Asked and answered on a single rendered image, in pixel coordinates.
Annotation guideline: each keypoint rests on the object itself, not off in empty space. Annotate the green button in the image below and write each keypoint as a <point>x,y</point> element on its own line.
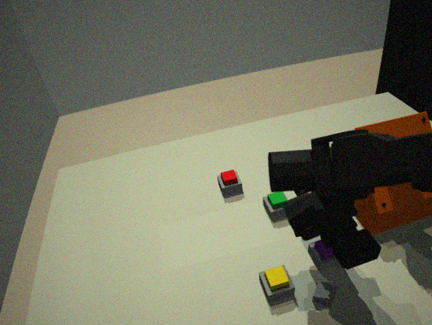
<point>273,204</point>

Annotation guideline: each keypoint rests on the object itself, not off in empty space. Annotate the yellow button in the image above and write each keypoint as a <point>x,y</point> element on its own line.
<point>276,283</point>

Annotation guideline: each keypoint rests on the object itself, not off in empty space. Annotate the purple button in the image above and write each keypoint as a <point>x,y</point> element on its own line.
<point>321,256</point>

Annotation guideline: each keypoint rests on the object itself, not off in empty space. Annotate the red button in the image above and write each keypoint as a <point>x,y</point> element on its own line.
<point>229,183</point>

